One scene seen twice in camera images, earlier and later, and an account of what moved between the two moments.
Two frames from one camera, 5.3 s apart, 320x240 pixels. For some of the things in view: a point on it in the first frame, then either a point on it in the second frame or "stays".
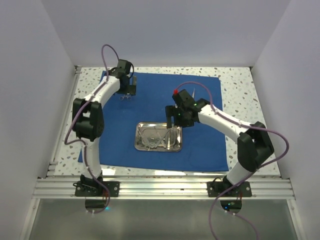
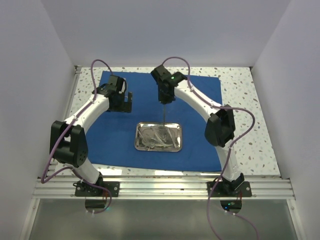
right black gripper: x=171 y=110 -> x=163 y=100
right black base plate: x=215 y=189 stays
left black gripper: x=130 y=89 -> x=125 y=106
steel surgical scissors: x=149 y=145 stays
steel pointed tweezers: x=161 y=140 -> x=173 y=139
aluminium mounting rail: x=161 y=187 stays
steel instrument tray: x=155 y=136 stays
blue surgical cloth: x=204 y=146 stays
